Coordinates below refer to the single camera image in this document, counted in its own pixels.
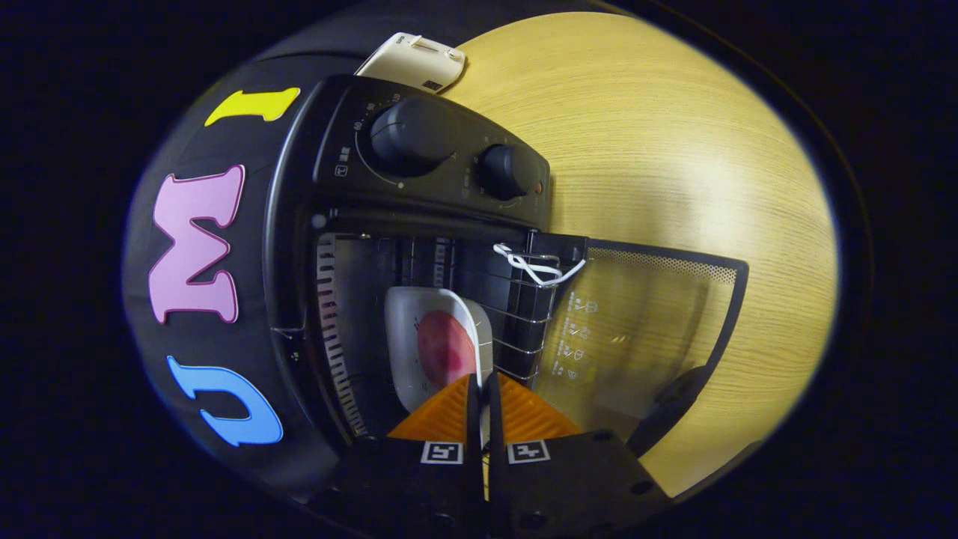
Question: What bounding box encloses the pink ham slice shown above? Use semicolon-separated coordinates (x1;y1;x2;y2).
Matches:
417;311;478;383

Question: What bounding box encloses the white string loop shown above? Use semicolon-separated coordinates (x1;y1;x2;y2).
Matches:
492;242;588;289

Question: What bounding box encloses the white square plate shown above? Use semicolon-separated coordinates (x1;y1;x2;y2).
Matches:
384;287;495;414

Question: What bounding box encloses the white bread toaster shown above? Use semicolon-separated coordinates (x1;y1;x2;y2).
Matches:
354;32;466;94

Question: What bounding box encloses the metal wire oven rack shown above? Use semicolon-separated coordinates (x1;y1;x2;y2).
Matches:
442;240;562;386

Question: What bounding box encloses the black toaster oven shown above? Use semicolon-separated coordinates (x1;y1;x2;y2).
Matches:
262;73;749;469

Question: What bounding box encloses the black backdrop cloth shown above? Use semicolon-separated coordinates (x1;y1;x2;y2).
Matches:
123;52;353;502

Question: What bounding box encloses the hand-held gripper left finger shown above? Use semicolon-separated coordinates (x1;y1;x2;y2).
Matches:
311;374;483;539

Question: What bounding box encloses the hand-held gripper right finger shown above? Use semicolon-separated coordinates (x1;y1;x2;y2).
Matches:
486;372;674;539

